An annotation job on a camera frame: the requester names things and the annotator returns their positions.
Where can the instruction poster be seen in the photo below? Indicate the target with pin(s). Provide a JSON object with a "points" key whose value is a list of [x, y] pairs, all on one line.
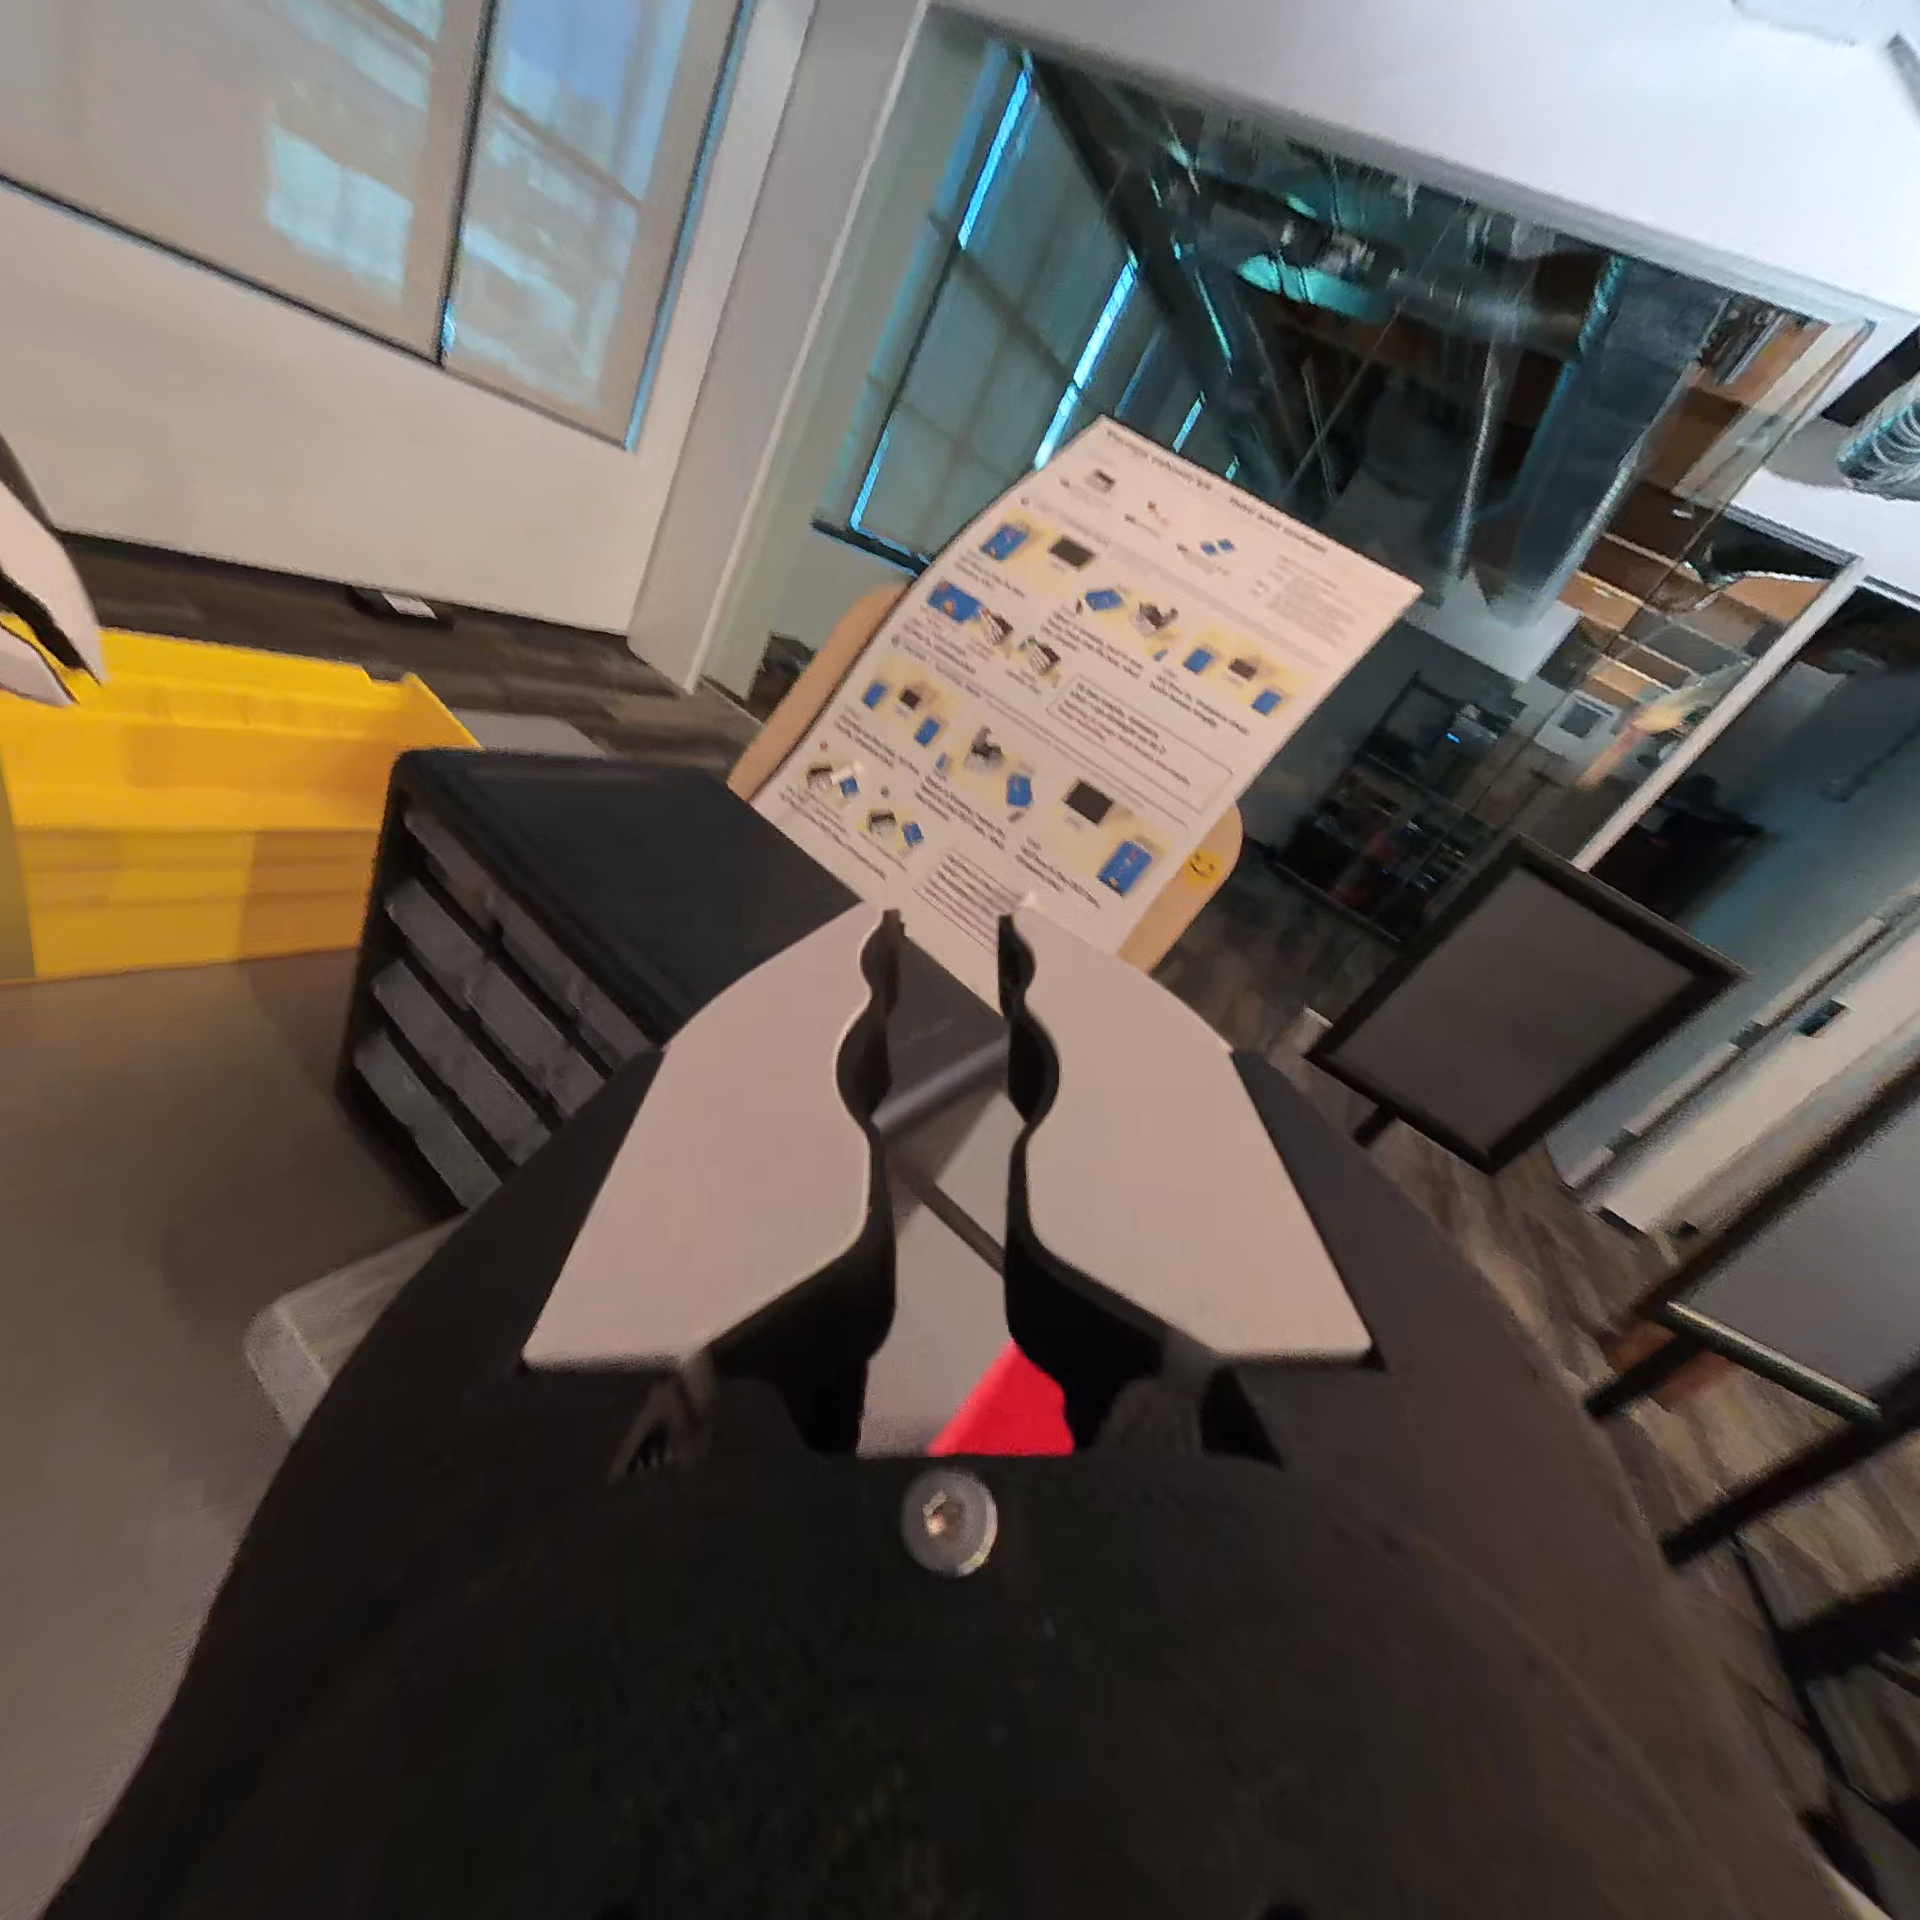
{"points": [[1125, 629]]}

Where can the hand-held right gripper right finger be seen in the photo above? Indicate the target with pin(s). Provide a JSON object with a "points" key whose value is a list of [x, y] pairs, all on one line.
{"points": [[1201, 1200]]}

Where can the black computer monitor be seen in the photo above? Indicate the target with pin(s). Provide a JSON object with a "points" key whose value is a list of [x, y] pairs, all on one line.
{"points": [[1829, 1276], [1516, 991]]}

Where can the grid of clear drawers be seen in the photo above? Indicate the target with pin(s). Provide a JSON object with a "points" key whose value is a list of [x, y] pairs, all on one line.
{"points": [[480, 974]]}

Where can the black drawer cabinet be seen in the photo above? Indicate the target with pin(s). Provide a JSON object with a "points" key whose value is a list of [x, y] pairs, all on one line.
{"points": [[674, 856]]}

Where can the spiral metal duct branch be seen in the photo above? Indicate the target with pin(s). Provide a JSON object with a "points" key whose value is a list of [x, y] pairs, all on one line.
{"points": [[1890, 436]]}

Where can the dark storage shelf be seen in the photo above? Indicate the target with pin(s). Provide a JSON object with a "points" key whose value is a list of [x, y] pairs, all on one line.
{"points": [[1410, 810]]}

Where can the rounded wooden backing board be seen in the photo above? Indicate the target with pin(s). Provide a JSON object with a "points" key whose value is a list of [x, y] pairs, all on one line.
{"points": [[819, 692]]}

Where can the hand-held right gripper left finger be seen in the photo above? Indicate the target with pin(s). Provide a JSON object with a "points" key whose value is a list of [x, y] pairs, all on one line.
{"points": [[705, 1200]]}

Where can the red plastic bin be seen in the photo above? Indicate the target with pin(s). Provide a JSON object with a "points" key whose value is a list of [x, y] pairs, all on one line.
{"points": [[1003, 1410]]}

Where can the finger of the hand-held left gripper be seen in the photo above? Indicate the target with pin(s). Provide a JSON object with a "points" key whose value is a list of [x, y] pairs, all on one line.
{"points": [[23, 670], [36, 556]]}

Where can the yellow plastic bin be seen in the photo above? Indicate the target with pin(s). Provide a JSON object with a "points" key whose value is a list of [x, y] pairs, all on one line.
{"points": [[224, 810]]}

